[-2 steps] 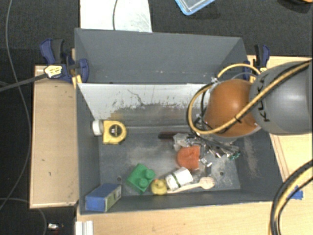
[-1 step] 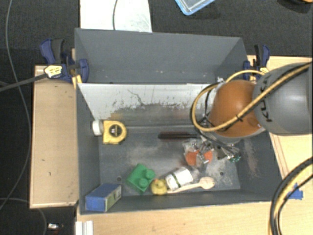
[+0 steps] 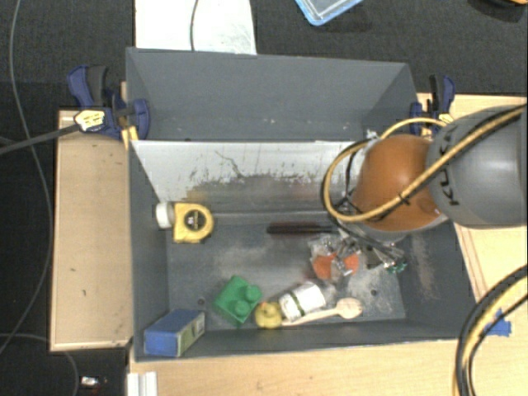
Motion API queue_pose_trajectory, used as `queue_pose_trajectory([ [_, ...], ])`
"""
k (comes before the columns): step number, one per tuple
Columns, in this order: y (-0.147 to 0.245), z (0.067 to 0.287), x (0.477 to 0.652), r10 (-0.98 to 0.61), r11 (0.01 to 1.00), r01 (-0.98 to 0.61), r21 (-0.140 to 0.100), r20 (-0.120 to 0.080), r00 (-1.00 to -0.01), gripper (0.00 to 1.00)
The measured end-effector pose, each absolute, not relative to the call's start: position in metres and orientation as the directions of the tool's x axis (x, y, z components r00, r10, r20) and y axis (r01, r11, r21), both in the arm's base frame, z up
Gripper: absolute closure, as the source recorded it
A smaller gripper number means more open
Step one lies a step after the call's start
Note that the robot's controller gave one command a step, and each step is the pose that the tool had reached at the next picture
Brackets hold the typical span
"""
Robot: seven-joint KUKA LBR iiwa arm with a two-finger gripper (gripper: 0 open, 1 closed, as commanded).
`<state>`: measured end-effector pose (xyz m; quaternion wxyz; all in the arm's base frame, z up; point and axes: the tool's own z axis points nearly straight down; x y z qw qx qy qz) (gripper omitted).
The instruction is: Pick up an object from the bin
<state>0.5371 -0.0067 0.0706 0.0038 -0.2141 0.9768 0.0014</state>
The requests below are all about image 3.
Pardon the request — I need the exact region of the white round cap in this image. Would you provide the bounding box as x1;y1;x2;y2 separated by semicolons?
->
154;201;177;229

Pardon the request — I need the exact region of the dark red-brown flat block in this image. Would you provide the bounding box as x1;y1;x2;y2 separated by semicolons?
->
266;222;337;236

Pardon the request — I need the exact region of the pale wood board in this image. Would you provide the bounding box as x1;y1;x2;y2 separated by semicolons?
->
49;107;135;352

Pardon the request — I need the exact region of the white jar with label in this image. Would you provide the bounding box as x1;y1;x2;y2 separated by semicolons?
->
279;281;328;322

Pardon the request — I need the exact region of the grey metal bin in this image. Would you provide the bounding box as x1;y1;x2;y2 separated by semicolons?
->
125;46;482;362

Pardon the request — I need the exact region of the pale wooden spoon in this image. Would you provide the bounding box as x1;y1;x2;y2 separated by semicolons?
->
281;297;364;327

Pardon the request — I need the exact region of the blue box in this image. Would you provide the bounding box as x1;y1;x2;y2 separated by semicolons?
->
143;308;206;358

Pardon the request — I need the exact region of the yellow rubber duck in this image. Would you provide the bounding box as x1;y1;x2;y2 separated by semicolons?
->
252;300;284;330

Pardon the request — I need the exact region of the yellow tape measure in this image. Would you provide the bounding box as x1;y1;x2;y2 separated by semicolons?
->
172;202;215;244

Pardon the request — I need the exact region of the orange thing in clear packet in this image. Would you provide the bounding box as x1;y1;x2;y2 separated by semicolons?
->
308;236;362;282

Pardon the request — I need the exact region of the green toy brick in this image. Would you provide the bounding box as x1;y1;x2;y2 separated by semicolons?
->
211;275;264;328

